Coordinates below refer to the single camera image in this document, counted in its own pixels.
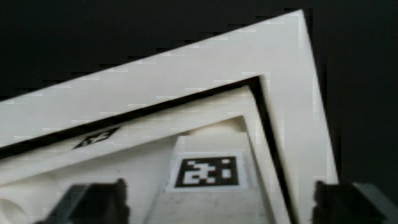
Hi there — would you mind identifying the white table leg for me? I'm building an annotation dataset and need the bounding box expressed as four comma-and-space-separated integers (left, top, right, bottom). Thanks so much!
141, 129, 278, 224

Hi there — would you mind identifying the white square table top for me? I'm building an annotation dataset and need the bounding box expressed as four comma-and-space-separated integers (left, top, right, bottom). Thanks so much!
0, 87, 292, 224

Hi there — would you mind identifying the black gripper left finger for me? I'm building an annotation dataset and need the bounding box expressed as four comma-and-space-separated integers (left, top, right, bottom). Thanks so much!
34, 179, 130, 224

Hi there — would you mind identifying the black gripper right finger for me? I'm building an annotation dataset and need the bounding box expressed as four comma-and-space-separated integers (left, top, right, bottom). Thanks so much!
311, 181, 398, 224

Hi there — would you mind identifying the white corner fixture frame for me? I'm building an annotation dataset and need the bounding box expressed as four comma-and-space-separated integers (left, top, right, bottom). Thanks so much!
0, 13, 338, 224

